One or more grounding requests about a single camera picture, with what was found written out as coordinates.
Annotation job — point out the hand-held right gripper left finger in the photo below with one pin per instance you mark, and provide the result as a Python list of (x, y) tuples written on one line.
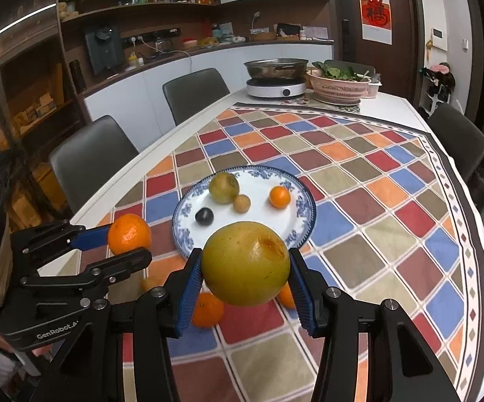
[(187, 301)]

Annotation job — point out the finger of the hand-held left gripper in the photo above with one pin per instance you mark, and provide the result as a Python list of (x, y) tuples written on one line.
[(93, 236), (125, 261)]

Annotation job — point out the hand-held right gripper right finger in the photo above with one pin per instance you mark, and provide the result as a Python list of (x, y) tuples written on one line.
[(307, 301)]

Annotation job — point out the yellow-green pear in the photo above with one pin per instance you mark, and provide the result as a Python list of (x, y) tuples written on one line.
[(242, 268), (224, 187)]

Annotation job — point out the dark plum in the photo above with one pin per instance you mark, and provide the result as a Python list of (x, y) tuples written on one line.
[(204, 216)]

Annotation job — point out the blue rimmed white plate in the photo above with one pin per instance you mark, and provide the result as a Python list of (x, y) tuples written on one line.
[(258, 217)]

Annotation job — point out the small orange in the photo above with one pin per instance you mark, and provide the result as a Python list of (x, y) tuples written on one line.
[(279, 197)]

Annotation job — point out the brown kiwi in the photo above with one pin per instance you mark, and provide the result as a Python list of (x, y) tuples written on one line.
[(241, 203)]

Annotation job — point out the person's white clothing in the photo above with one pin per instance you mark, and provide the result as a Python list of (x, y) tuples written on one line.
[(7, 364)]

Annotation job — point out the grey dining chair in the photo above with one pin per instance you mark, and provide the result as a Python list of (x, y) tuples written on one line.
[(459, 138), (196, 92), (95, 155)]

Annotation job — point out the colourful checked tablecloth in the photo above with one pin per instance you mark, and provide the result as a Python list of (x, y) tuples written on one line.
[(371, 201)]

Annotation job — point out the white kitchen counter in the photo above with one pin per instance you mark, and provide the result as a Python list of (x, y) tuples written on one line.
[(141, 88)]

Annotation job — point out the wooden storage cabinet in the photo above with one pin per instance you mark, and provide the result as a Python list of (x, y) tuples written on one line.
[(28, 92)]

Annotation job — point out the yellow bottle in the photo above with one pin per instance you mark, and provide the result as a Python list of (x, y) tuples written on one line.
[(132, 59)]

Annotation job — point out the black countertop appliance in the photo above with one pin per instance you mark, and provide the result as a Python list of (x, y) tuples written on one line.
[(104, 50)]

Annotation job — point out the pink colander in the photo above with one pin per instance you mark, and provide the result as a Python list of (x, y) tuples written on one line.
[(338, 90)]

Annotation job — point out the white induction cooker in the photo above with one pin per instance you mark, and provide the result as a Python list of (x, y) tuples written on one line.
[(273, 88)]

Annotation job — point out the green leafy vegetables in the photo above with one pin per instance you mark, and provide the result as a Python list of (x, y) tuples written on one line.
[(338, 71)]

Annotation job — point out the steel pan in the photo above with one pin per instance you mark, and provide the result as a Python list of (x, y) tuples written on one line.
[(275, 69)]

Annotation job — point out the dark wooden door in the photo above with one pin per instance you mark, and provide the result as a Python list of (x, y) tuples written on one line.
[(401, 71)]

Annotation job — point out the child stroller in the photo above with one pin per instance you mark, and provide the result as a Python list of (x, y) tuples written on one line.
[(440, 83)]

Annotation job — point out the black tablet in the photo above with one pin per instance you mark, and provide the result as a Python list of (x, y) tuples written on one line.
[(288, 30)]

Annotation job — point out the white intercom panel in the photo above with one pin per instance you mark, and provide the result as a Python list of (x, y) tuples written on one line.
[(438, 38)]

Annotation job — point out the wooden wall shelf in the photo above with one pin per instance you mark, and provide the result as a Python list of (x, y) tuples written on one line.
[(141, 8)]

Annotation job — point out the red wall calendar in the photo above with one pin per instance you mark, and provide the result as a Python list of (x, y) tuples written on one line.
[(375, 14)]

